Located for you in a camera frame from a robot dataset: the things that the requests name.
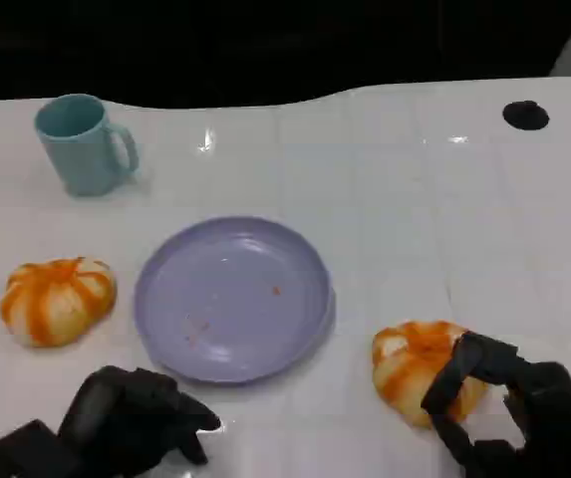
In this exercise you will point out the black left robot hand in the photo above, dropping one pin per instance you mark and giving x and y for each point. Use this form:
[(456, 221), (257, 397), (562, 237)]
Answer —
[(115, 418)]

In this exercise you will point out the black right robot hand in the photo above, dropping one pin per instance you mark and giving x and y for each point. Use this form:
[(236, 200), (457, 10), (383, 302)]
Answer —
[(559, 423)]

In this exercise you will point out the orange and white bread roll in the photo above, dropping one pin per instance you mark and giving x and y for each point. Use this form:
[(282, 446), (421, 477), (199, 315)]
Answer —
[(404, 368), (56, 304)]

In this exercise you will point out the lilac plate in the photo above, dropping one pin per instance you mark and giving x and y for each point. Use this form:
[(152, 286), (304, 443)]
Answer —
[(225, 299)]

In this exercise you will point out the pale green mug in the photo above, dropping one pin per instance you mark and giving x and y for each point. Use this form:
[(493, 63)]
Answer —
[(78, 159)]

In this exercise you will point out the black round table grommet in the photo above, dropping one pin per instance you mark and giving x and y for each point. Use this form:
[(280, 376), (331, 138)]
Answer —
[(525, 115)]

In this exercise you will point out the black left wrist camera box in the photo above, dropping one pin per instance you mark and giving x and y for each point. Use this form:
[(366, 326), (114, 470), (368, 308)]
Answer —
[(26, 453)]

